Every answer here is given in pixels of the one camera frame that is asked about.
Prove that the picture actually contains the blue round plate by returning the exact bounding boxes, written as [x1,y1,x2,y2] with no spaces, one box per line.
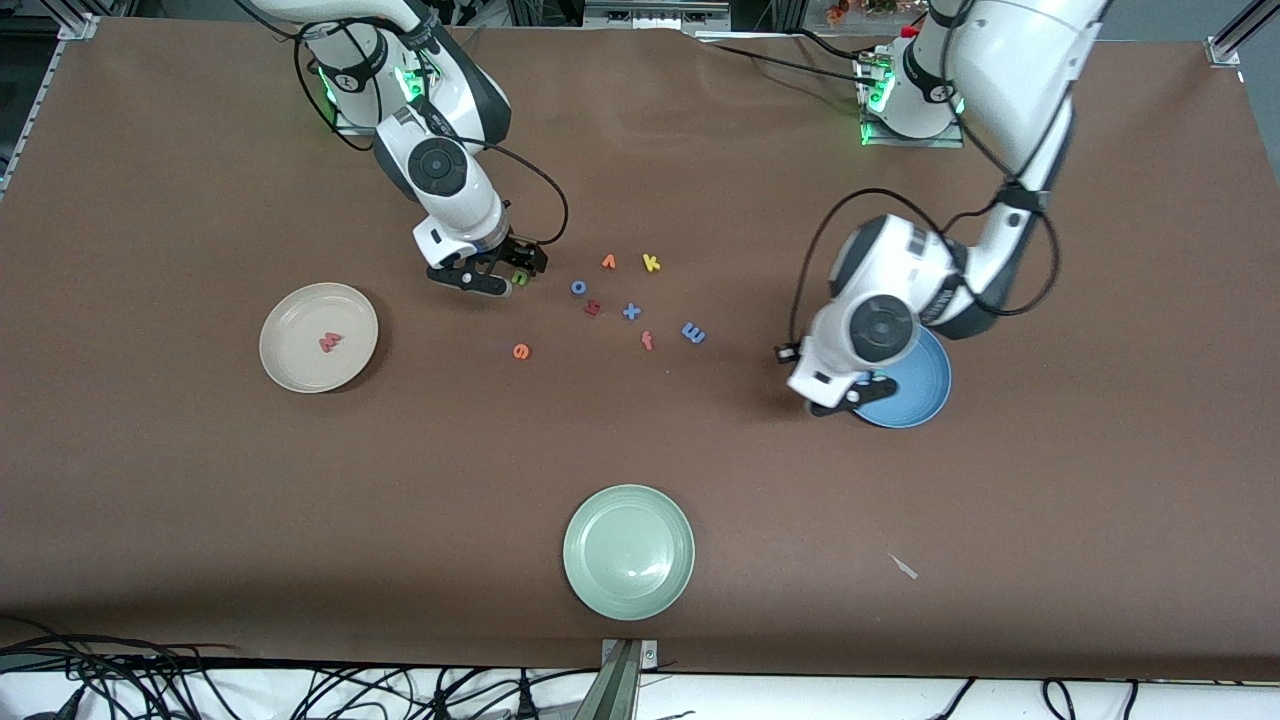
[855,325,953,430]

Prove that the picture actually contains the brown paper table cover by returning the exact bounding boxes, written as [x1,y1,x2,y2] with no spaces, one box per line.
[0,18,1280,683]

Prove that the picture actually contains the beige round plate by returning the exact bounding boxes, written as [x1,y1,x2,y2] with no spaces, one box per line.
[259,282,380,394]

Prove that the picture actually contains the green round plate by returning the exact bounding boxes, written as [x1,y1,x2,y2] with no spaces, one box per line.
[562,484,696,622]

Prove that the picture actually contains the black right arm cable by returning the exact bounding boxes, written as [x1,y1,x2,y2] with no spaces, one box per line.
[293,20,571,251]

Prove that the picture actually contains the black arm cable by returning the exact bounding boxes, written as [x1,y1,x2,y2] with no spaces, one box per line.
[785,185,1061,351]
[293,20,571,251]

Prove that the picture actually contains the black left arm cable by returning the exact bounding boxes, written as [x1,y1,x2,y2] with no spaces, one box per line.
[785,185,1061,351]

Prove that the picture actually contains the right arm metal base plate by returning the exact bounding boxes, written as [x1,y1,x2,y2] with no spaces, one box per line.
[333,40,441,137]

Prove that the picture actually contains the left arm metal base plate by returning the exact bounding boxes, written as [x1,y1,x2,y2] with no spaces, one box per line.
[858,50,966,149]

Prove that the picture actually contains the aluminium frame behind table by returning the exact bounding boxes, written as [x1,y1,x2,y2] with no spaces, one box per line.
[505,0,801,31]

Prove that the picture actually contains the black cable on table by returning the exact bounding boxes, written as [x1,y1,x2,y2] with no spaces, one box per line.
[690,30,881,87]

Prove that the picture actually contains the black hanging cable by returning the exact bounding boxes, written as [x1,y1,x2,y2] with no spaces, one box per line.
[925,678,976,720]
[1040,678,1141,720]

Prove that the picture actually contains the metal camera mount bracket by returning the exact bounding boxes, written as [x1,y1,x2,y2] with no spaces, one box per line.
[575,638,661,720]

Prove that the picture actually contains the aluminium corner rail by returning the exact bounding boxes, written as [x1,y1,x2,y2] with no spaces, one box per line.
[1205,0,1280,69]
[0,0,101,196]

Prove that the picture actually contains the black cable tangle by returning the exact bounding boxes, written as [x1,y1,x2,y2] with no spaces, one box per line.
[0,615,601,720]

